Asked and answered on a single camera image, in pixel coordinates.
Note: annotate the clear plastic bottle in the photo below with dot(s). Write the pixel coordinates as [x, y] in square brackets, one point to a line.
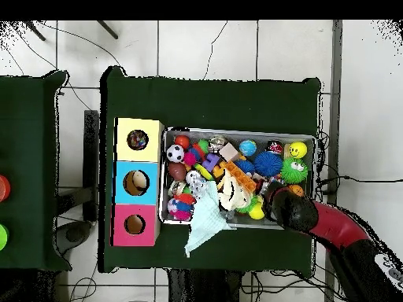
[195, 182]

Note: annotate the orange toy brick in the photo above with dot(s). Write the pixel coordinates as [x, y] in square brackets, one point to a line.
[241, 176]

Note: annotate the cream knitted cloth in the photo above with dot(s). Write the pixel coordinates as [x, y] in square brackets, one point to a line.
[233, 195]

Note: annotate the mint green cloth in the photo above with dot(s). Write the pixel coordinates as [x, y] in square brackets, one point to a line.
[207, 220]

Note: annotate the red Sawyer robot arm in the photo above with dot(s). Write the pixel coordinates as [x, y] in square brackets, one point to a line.
[333, 226]

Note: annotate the shallow mesh bin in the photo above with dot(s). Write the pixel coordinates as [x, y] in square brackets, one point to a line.
[173, 136]

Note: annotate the wooden box with three holes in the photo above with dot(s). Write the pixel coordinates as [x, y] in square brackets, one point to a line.
[122, 154]

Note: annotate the brown toy football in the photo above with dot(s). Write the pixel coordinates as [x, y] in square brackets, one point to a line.
[177, 171]

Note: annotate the black and white soccer ball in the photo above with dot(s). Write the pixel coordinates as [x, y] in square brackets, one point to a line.
[175, 153]

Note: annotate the plain wooden block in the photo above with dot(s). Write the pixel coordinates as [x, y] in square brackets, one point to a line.
[229, 151]

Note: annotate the dark green tablecloth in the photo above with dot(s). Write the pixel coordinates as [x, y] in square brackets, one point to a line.
[25, 141]
[204, 103]

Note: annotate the blue spiky ball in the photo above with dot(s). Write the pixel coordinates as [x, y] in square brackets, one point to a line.
[268, 163]

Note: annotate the green spiky ball with eyes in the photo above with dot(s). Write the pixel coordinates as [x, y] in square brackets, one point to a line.
[291, 174]

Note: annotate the yellow smiley ball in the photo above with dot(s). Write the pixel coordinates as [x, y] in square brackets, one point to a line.
[297, 150]

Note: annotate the black upright bar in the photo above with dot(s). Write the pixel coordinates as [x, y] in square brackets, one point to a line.
[91, 163]

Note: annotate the black tripod leg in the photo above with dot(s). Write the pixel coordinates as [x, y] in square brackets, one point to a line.
[107, 30]
[34, 30]

